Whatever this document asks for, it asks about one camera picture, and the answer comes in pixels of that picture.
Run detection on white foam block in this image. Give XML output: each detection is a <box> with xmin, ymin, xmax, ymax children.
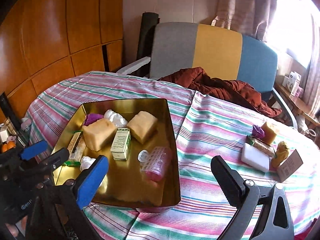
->
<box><xmin>241</xmin><ymin>143</ymin><xmax>270</xmax><ymax>173</ymax></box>

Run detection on green snack bar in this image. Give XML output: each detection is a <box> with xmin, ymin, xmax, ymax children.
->
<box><xmin>246</xmin><ymin>135</ymin><xmax>275</xmax><ymax>158</ymax></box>

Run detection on white cardboard box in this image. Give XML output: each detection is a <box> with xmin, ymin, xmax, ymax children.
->
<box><xmin>276</xmin><ymin>150</ymin><xmax>303</xmax><ymax>183</ymax></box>

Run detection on yellow plush toy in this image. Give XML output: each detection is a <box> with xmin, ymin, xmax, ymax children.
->
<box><xmin>271</xmin><ymin>141</ymin><xmax>289</xmax><ymax>168</ymax></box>

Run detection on person's left hand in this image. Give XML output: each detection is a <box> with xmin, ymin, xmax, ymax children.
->
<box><xmin>5</xmin><ymin>216</ymin><xmax>28</xmax><ymax>237</ymax></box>

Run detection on orange fruits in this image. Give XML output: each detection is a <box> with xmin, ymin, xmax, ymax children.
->
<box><xmin>2</xmin><ymin>141</ymin><xmax>16</xmax><ymax>153</ymax></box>

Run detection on white plastic wad front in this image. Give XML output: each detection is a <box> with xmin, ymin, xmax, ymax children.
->
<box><xmin>80</xmin><ymin>156</ymin><xmax>96</xmax><ymax>172</ymax></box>

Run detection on green wrapped snack bar tray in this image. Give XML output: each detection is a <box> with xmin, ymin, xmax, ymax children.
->
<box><xmin>63</xmin><ymin>131</ymin><xmax>86</xmax><ymax>167</ymax></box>

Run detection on glass bedside table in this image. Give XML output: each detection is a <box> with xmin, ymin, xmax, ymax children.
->
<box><xmin>1</xmin><ymin>118</ymin><xmax>31</xmax><ymax>152</ymax></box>

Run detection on tan sponge in tray left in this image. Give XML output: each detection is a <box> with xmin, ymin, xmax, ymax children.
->
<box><xmin>82</xmin><ymin>118</ymin><xmax>117</xmax><ymax>152</ymax></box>

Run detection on tan sponge in tray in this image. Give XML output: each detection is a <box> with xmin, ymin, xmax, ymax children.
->
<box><xmin>82</xmin><ymin>118</ymin><xmax>117</xmax><ymax>152</ymax></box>
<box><xmin>127</xmin><ymin>111</ymin><xmax>158</xmax><ymax>144</ymax></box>

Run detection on green white medicine box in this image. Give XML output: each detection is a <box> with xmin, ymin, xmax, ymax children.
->
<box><xmin>110</xmin><ymin>128</ymin><xmax>131</xmax><ymax>160</ymax></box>

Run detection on purple wrapper in tray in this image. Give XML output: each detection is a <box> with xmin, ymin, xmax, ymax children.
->
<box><xmin>83</xmin><ymin>113</ymin><xmax>104</xmax><ymax>126</ymax></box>

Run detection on purple wrapper on bed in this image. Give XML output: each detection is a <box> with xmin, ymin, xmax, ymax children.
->
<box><xmin>252</xmin><ymin>125</ymin><xmax>265</xmax><ymax>139</ymax></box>

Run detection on striped bed sheet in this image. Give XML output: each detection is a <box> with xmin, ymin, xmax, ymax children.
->
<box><xmin>24</xmin><ymin>70</ymin><xmax>320</xmax><ymax>240</ymax></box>

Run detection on orange sponge on bed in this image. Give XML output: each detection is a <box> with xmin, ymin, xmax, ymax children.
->
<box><xmin>261</xmin><ymin>122</ymin><xmax>278</xmax><ymax>145</ymax></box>

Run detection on gold metal tray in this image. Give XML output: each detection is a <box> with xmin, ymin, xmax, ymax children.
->
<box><xmin>53</xmin><ymin>99</ymin><xmax>181</xmax><ymax>213</ymax></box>

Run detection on pink clear pill organizer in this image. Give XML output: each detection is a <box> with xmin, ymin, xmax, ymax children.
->
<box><xmin>137</xmin><ymin>146</ymin><xmax>172</xmax><ymax>182</ymax></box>

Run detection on white plastic wad in tray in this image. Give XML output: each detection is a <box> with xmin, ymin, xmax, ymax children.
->
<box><xmin>104</xmin><ymin>109</ymin><xmax>127</xmax><ymax>128</ymax></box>

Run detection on tan sponge in tray right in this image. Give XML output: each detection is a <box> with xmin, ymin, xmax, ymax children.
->
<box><xmin>127</xmin><ymin>111</ymin><xmax>158</xmax><ymax>144</ymax></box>

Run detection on wooden side shelf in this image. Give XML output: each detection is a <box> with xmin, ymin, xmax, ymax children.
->
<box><xmin>274</xmin><ymin>83</ymin><xmax>319</xmax><ymax>127</ymax></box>

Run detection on rust red jacket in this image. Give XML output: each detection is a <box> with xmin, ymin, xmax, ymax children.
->
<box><xmin>160</xmin><ymin>67</ymin><xmax>282</xmax><ymax>118</ymax></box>

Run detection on white boxes on shelf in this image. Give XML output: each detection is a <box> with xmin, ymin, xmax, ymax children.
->
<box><xmin>282</xmin><ymin>72</ymin><xmax>303</xmax><ymax>97</ymax></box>

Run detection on wooden wardrobe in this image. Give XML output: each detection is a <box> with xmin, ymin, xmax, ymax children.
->
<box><xmin>1</xmin><ymin>0</ymin><xmax>123</xmax><ymax>118</ymax></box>

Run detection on tricolour fabric chair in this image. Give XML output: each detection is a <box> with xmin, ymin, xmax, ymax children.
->
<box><xmin>117</xmin><ymin>22</ymin><xmax>297</xmax><ymax>128</ymax></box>

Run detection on beige patterned curtain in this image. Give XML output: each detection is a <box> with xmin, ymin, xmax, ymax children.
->
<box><xmin>211</xmin><ymin>0</ymin><xmax>277</xmax><ymax>41</ymax></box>

